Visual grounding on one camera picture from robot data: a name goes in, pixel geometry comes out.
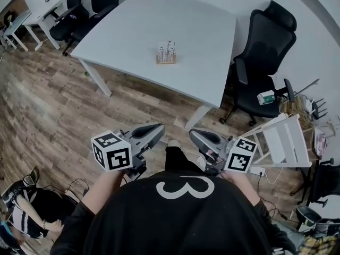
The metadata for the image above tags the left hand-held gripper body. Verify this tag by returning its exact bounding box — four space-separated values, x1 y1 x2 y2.
91 128 150 182

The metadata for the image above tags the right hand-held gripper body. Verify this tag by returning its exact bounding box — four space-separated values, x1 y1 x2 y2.
202 136 259 176

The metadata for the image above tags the wooden card holder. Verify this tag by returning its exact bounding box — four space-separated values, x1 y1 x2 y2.
156 52 177 65

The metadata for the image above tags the person's right forearm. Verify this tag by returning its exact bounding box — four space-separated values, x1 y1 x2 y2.
224 172 263 207

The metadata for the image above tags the person's left forearm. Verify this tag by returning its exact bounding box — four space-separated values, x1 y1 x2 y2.
79 168 129 218

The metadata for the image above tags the white table leg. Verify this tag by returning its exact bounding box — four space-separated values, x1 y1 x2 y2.
184 104 213 130
78 57 113 98

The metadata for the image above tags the person's light shoe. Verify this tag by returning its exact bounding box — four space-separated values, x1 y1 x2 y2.
168 139 184 150

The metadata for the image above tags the white power strip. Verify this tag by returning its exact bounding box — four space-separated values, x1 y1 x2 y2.
249 166 267 176

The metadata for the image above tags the person's black trouser leg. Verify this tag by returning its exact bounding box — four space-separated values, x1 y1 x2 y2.
164 146 206 174

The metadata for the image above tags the white folding chair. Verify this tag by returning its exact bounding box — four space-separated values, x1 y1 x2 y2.
243 112 313 169

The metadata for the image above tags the white and green box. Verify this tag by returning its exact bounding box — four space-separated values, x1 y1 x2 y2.
257 90 276 106

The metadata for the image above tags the wicker basket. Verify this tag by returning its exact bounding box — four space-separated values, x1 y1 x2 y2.
280 93 315 130

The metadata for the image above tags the person's black printed shirt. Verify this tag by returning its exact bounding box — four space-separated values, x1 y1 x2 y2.
49 168 299 255

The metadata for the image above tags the black mesh office chair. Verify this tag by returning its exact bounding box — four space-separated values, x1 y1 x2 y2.
219 0 298 126

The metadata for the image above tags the black round bin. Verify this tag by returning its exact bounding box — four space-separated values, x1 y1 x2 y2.
295 205 322 226

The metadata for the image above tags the black chair with star base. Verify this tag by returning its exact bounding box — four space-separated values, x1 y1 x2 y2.
290 157 340 210

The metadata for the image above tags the white router with black antennas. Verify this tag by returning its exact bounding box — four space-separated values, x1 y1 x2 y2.
304 98 329 121

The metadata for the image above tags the metal rod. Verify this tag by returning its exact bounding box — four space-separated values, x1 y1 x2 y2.
294 78 320 96

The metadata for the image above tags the yellow plaid cloth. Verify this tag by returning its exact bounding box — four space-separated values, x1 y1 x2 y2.
299 234 340 255

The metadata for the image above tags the small white desk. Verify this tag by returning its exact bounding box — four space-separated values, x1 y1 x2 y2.
2 10 32 53
21 0 69 51

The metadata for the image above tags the white cable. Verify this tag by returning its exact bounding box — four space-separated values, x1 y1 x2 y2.
261 165 284 185

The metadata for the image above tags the black floor cable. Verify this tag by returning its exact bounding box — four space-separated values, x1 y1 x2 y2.
42 177 90 197

